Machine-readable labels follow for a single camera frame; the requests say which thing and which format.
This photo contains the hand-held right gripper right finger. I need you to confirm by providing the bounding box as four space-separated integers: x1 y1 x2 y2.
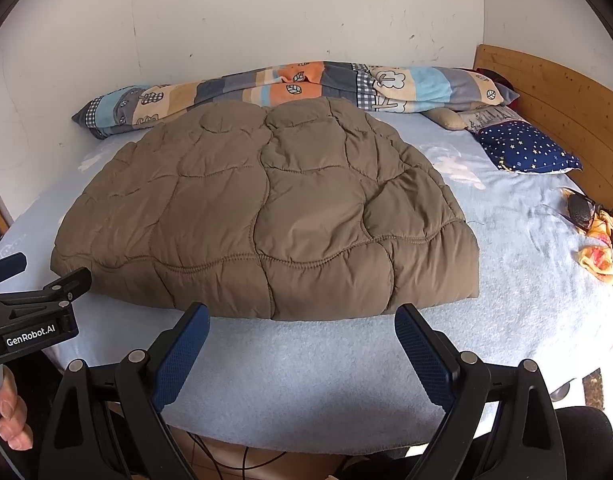
394 303 567 480

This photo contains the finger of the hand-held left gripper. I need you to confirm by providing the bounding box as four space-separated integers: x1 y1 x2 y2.
0 252 28 287
40 267 92 307

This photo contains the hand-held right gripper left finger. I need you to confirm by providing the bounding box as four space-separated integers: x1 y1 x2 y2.
38 302 210 480

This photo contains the person's left hand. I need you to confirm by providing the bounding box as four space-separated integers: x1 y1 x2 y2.
0 365 35 451

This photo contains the light blue cloud blanket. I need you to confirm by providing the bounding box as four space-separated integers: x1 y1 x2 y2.
0 107 613 461

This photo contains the wooden headboard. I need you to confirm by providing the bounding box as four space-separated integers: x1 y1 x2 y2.
474 44 613 216

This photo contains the grey printed pillow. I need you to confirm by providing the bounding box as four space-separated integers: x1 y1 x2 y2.
459 105 527 133

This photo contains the brown quilted jacket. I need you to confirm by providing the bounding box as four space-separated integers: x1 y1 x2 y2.
50 96 481 322

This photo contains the yellow floral cloth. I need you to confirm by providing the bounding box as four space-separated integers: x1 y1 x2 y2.
579 210 613 303

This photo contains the patchwork duvet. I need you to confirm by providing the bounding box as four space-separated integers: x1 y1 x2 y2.
71 60 521 140

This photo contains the navy star pillow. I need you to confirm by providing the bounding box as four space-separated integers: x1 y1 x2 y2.
474 121 583 176

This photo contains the black cable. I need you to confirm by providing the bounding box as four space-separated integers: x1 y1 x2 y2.
186 435 287 473

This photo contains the small beige pillow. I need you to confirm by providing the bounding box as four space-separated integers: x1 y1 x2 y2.
421 107 468 132

